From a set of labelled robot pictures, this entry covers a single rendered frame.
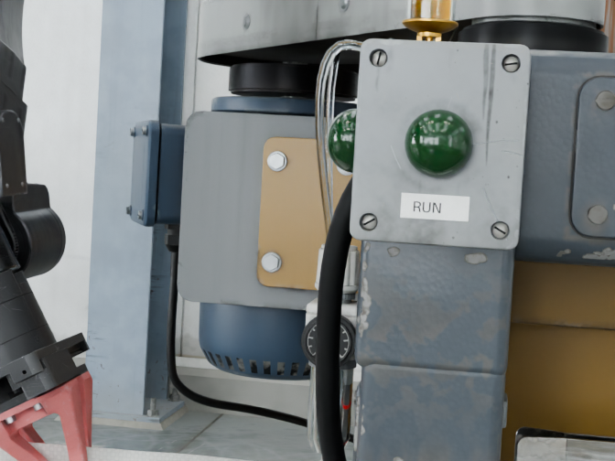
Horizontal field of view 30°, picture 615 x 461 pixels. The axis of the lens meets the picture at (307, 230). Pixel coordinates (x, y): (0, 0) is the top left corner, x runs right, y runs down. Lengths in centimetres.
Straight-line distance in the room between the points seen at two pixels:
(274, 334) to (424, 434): 45
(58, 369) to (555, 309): 33
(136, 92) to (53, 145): 79
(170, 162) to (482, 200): 52
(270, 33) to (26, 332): 32
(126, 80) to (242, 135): 461
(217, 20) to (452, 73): 52
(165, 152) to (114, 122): 459
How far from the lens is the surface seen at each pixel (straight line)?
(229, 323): 101
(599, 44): 70
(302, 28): 88
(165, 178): 99
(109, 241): 559
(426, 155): 50
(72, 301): 616
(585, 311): 81
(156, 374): 601
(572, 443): 74
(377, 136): 51
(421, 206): 51
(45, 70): 620
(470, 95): 51
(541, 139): 56
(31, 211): 84
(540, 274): 80
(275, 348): 100
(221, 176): 97
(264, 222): 95
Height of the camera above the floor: 127
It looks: 3 degrees down
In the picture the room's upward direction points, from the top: 3 degrees clockwise
